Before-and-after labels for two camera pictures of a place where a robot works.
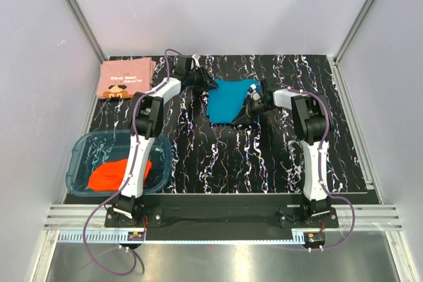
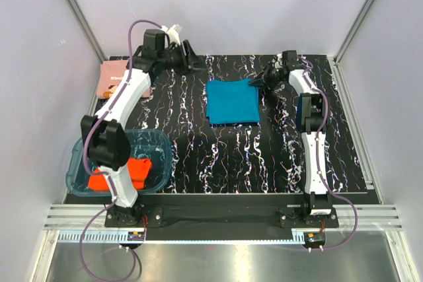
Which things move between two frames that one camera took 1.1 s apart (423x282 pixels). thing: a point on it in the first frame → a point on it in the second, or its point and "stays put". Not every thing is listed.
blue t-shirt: x=226 y=101 stays put
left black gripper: x=201 y=77 → x=182 y=57
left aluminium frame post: x=76 y=12 stays put
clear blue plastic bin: x=98 y=159 stays put
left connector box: x=135 y=236 stays put
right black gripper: x=248 y=112 → x=268 y=74
